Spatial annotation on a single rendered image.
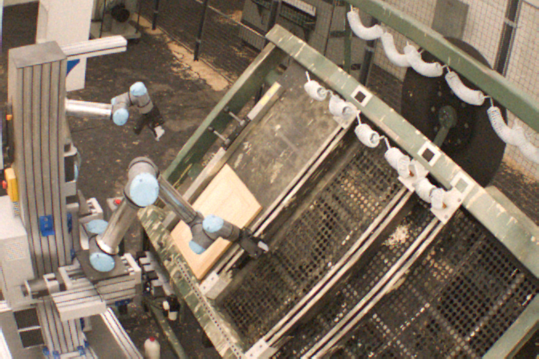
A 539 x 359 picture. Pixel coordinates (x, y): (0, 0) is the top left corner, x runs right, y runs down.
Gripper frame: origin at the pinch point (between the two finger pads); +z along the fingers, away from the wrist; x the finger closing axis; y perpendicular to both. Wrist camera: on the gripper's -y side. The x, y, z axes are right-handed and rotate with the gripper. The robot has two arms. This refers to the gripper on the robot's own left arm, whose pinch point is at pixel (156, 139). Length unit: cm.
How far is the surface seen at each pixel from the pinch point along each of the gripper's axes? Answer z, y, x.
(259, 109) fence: 4, 50, -20
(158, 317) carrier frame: 102, -58, -17
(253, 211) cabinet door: 20, 16, -58
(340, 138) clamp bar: -9, 58, -77
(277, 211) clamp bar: 10, 22, -74
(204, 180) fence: 25.3, 10.2, -17.9
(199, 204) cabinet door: 30.8, 1.1, -24.6
